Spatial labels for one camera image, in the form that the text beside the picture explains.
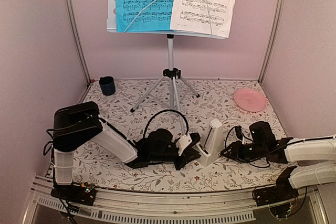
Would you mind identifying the white metronome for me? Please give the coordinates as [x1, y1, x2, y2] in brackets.
[197, 119, 224, 167]

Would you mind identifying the blue sheet music page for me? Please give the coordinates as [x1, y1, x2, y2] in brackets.
[115, 0, 174, 33]

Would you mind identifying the front aluminium rail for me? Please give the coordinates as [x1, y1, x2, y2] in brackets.
[23, 176, 330, 223]

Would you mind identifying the light blue music stand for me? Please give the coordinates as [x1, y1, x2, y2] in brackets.
[106, 0, 242, 137]

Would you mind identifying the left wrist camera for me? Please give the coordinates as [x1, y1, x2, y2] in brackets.
[175, 134, 192, 156]

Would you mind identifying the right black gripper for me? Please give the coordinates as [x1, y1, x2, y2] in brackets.
[220, 141, 267, 163]

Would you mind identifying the white sheet music page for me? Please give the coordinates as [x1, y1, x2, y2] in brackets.
[170, 0, 235, 38]

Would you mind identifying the dark blue cup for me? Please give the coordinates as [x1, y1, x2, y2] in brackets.
[99, 76, 116, 96]

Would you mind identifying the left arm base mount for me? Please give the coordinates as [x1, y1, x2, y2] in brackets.
[50, 180, 97, 206]

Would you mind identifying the pink plate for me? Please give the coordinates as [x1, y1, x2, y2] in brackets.
[234, 88, 267, 112]

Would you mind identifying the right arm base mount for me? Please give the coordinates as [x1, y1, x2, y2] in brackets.
[252, 184, 299, 206]

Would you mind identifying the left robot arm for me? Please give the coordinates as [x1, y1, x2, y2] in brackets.
[46, 101, 201, 200]

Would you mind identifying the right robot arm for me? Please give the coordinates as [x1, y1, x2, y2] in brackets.
[220, 121, 335, 201]

